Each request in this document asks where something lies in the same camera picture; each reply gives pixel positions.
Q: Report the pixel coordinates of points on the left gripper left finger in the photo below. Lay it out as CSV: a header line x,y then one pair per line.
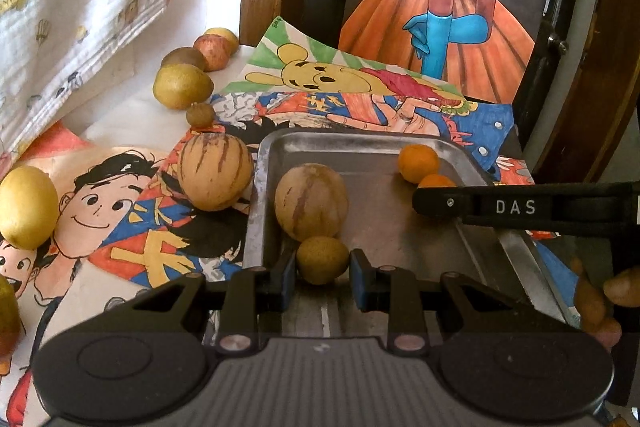
x,y
255,300

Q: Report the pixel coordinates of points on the round tan striped melon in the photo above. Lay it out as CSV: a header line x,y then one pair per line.
x,y
311,200

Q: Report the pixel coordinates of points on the yellow lemon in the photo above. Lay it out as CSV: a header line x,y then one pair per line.
x,y
29,207

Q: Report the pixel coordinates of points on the striped pepino melon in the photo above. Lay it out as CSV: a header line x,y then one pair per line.
x,y
214,169

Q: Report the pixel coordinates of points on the yellow fruit at back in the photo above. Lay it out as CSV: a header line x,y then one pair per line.
x,y
232,42

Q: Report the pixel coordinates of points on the dark metal baking tray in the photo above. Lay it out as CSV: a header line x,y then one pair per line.
x,y
382,223

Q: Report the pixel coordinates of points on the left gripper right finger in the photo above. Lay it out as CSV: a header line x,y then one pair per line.
x,y
395,292

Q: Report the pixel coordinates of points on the colourful anime drawing sheets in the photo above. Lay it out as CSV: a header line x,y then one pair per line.
x,y
149,220

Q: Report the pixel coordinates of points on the yellow-green pear fruit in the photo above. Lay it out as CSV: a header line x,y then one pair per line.
x,y
178,86

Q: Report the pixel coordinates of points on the brown mango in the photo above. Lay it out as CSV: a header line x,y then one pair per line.
x,y
10,320

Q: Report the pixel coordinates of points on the person right hand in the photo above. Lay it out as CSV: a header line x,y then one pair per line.
x,y
594,303

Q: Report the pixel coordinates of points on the small brown round fruit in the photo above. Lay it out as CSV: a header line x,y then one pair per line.
x,y
321,259

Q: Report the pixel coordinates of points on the brown kiwi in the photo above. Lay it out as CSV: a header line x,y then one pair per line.
x,y
184,55

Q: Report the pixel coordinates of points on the small orange tangerine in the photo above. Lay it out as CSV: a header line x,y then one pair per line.
x,y
436,180
416,161

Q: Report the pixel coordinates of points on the red apple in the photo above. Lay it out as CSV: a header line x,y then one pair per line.
x,y
216,51

